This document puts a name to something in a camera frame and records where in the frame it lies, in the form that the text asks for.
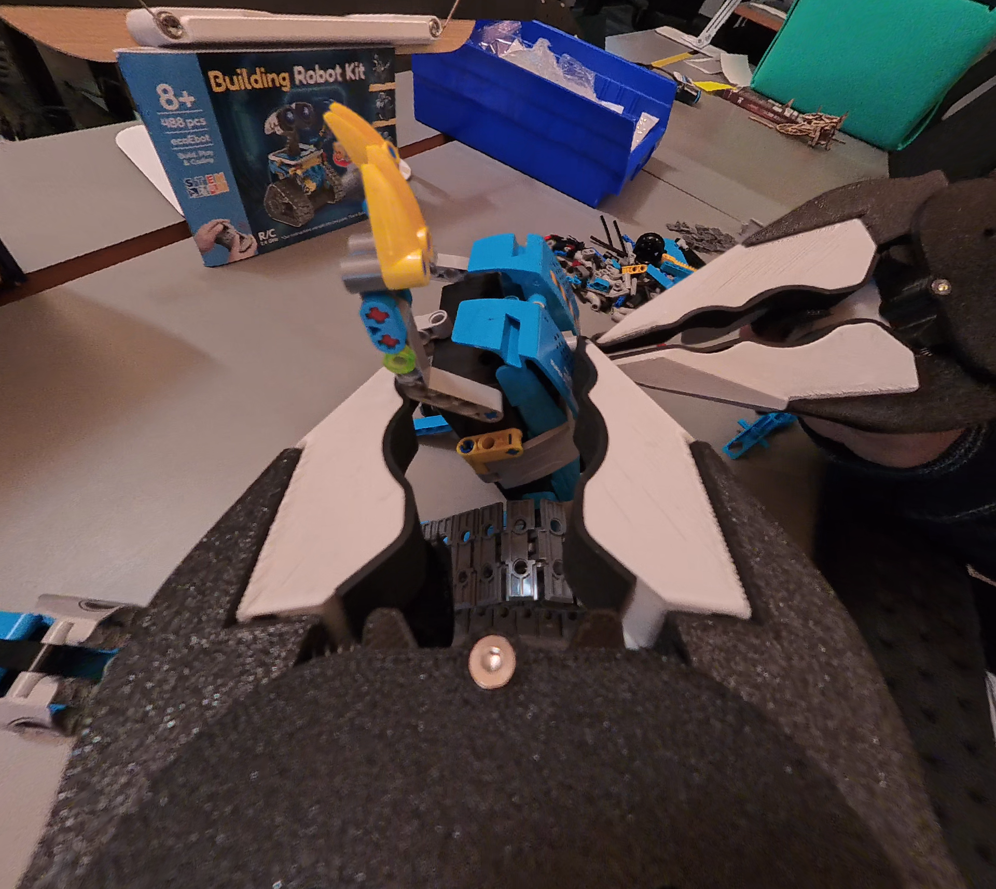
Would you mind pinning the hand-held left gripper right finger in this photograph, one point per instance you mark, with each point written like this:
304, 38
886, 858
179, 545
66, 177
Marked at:
662, 508

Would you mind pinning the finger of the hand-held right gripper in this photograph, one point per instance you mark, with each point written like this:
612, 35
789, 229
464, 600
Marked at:
747, 282
794, 368

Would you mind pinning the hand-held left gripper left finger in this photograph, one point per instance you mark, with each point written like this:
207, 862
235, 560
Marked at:
319, 516

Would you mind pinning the pile of small building pieces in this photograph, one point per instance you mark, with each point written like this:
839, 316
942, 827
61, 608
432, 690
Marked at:
638, 264

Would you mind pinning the blue tracked toy robot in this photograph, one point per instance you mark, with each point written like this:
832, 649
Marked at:
483, 360

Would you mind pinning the person's right forearm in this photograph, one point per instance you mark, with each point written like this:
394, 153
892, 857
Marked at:
918, 516

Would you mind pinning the grey desk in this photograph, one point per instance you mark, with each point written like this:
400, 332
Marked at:
156, 407

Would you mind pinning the person's right hand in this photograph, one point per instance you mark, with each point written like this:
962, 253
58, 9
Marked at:
872, 441

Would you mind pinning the blue racket-shaped piece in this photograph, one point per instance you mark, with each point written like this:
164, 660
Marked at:
758, 433

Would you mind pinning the teal plastic tub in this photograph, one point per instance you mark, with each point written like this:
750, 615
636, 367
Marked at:
887, 41

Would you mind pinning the blue plastic bin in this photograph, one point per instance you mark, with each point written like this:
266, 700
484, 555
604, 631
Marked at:
545, 111

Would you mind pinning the blue grey small assembly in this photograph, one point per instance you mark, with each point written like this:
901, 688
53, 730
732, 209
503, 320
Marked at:
55, 656

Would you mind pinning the clear plastic bags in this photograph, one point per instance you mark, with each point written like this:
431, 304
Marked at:
545, 57

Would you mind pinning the small robot kit box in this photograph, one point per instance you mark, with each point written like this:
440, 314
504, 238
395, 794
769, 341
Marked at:
249, 150

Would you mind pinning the white paper sheet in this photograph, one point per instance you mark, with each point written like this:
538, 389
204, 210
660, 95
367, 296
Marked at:
148, 174

